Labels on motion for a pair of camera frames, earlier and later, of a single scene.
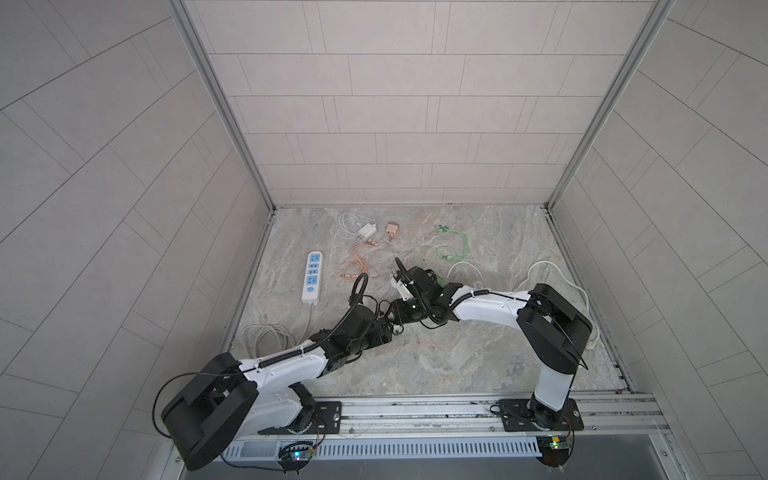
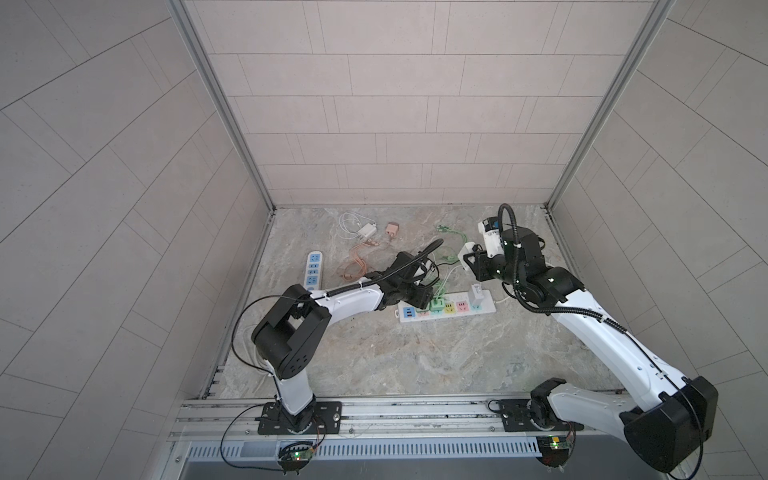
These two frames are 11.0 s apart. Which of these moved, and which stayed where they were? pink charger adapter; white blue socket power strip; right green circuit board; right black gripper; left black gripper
Moved: left black gripper; right black gripper
Stayed: right green circuit board; white blue socket power strip; pink charger adapter
